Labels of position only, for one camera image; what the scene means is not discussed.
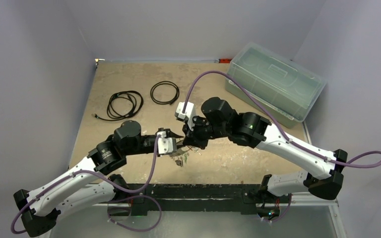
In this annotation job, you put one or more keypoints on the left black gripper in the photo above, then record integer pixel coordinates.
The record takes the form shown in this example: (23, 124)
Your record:
(168, 132)

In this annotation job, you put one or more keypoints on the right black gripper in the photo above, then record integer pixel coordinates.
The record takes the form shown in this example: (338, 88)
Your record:
(192, 133)

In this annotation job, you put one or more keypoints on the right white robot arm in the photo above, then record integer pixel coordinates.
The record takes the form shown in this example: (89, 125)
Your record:
(320, 174)

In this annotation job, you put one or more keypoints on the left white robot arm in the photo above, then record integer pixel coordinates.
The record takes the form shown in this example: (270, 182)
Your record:
(87, 182)

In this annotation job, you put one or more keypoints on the red orange clamp tool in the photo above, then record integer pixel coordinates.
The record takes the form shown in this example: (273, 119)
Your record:
(222, 60)

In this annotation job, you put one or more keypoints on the clear lidded storage bin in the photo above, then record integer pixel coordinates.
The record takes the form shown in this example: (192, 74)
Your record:
(287, 90)

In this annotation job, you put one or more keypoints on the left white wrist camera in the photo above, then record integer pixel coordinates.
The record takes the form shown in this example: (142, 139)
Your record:
(166, 143)

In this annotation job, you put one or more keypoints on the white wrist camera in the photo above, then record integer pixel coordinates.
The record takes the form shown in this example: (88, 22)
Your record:
(186, 114)
(166, 143)

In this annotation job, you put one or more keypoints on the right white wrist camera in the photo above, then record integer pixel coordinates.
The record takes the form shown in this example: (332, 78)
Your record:
(186, 114)

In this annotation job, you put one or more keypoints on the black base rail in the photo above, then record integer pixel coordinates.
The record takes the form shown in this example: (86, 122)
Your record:
(242, 198)

